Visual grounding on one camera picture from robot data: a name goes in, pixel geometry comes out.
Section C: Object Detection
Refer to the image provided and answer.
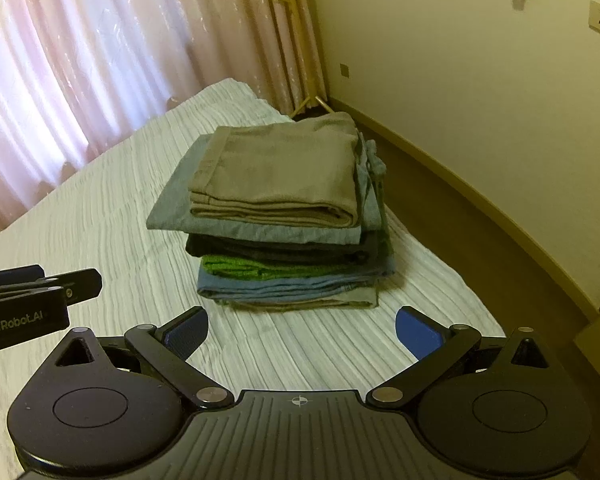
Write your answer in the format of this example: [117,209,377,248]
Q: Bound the olive brown pants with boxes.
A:
[188,113,360,229]

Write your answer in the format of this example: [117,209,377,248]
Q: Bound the stack of folded clothes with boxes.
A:
[146,121,396,308]

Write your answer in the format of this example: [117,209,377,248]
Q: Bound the striped grey bed quilt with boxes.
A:
[0,79,502,479]

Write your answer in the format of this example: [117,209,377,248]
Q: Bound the pink curtain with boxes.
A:
[0,0,302,229]

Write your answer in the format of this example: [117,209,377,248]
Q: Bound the bamboo pole stand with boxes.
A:
[276,0,334,118]

